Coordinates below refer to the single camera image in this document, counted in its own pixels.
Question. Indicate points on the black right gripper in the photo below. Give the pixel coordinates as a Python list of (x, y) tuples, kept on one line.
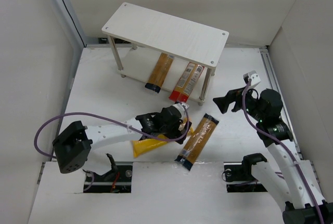
[(234, 99)]

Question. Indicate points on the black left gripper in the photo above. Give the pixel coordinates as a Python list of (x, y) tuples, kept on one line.
[(179, 129)]

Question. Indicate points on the blue-ended spaghetti bag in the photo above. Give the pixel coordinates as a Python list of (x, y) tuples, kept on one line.
[(159, 73), (194, 146)]

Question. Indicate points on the yellow spaghetti bag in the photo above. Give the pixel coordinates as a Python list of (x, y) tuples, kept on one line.
[(141, 147)]

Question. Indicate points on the red spaghetti bag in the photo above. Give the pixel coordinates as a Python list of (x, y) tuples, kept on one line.
[(186, 82)]

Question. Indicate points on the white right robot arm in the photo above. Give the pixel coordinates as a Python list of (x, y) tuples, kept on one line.
[(292, 188)]

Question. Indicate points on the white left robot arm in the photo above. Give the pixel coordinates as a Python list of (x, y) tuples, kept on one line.
[(73, 145)]

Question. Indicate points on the white two-tier wooden shelf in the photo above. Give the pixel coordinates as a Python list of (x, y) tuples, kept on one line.
[(138, 36)]

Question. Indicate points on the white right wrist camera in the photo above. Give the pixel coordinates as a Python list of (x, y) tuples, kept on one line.
[(252, 79)]

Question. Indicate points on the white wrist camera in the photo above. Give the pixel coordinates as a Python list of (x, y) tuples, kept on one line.
[(181, 107), (252, 79)]

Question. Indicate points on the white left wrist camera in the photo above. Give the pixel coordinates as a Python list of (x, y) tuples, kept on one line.
[(181, 107)]

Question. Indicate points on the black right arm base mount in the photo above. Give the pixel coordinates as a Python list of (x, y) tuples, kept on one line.
[(238, 176)]

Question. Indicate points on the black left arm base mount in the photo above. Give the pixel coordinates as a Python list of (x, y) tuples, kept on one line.
[(118, 179)]

